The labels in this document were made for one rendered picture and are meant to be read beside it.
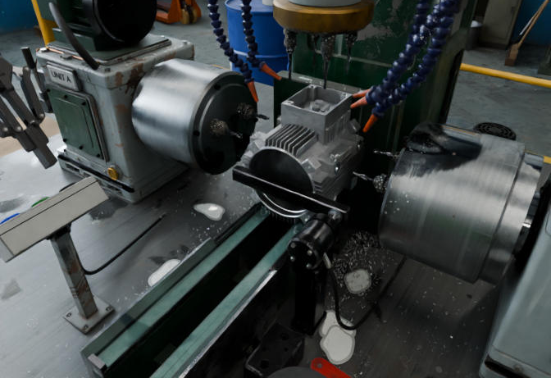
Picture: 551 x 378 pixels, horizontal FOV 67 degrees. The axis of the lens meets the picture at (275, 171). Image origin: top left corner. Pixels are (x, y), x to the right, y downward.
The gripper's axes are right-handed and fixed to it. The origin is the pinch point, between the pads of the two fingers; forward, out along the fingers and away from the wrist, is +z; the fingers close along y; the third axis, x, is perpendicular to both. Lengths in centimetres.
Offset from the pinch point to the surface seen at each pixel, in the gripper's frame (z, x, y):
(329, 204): 35, -26, 25
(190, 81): 1.4, -4.8, 32.4
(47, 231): 12.8, -3.3, -7.7
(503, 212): 45, -52, 28
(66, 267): 19.6, 5.3, -6.2
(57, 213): 11.2, -3.2, -4.9
